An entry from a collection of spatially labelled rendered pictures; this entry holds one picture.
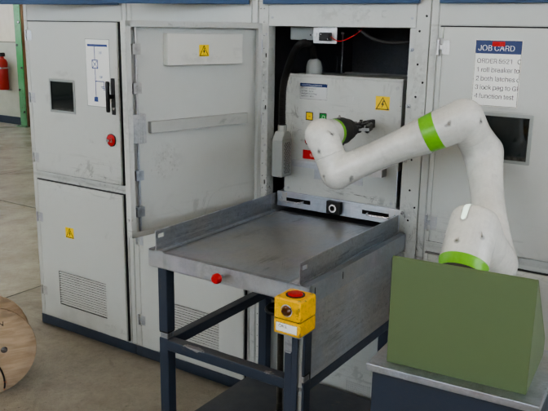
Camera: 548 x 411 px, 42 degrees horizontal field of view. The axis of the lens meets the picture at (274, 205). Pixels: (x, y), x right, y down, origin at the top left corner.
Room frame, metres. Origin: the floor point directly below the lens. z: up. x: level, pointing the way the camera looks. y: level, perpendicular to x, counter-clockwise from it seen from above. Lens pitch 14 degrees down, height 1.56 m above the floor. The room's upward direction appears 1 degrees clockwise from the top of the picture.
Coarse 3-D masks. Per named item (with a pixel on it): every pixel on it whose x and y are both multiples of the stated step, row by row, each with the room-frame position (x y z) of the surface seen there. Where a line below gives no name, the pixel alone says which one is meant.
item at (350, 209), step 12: (288, 192) 2.81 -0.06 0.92; (288, 204) 2.81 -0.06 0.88; (300, 204) 2.78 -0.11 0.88; (312, 204) 2.75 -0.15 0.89; (324, 204) 2.72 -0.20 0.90; (348, 204) 2.66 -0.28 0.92; (360, 204) 2.63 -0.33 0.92; (348, 216) 2.66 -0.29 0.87; (360, 216) 2.63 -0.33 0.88; (384, 216) 2.58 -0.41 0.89
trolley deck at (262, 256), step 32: (256, 224) 2.60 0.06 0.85; (288, 224) 2.61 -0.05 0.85; (320, 224) 2.62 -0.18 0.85; (160, 256) 2.24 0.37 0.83; (192, 256) 2.20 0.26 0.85; (224, 256) 2.21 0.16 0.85; (256, 256) 2.21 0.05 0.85; (288, 256) 2.22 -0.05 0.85; (384, 256) 2.35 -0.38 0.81; (256, 288) 2.03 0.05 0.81; (288, 288) 1.97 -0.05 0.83; (320, 288) 1.99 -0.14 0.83
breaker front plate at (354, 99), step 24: (288, 96) 2.83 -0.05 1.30; (336, 96) 2.72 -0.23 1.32; (360, 96) 2.66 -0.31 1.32; (288, 120) 2.83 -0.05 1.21; (384, 120) 2.61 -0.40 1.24; (360, 144) 2.65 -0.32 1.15; (384, 168) 2.60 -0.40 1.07; (312, 192) 2.76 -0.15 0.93; (336, 192) 2.71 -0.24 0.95; (360, 192) 2.65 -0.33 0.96; (384, 192) 2.60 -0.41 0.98
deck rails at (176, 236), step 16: (240, 208) 2.64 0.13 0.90; (256, 208) 2.73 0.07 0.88; (176, 224) 2.34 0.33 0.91; (192, 224) 2.41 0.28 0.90; (208, 224) 2.48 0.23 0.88; (224, 224) 2.56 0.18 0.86; (240, 224) 2.59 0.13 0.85; (384, 224) 2.42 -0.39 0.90; (160, 240) 2.27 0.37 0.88; (176, 240) 2.34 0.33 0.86; (192, 240) 2.37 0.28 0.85; (352, 240) 2.22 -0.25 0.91; (368, 240) 2.31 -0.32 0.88; (384, 240) 2.41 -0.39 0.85; (320, 256) 2.05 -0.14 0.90; (336, 256) 2.13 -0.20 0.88; (352, 256) 2.22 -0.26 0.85; (304, 272) 1.97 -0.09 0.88; (320, 272) 2.05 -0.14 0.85
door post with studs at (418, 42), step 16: (416, 32) 2.50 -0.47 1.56; (416, 48) 2.50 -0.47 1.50; (416, 64) 2.50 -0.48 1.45; (416, 80) 2.50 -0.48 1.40; (416, 96) 2.49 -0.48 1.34; (416, 112) 2.49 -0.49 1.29; (416, 160) 2.49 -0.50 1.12; (416, 176) 2.48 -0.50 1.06; (400, 192) 2.52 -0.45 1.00; (416, 192) 2.48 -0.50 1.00; (400, 208) 2.52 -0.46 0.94; (416, 208) 2.48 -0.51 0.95; (400, 224) 2.51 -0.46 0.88
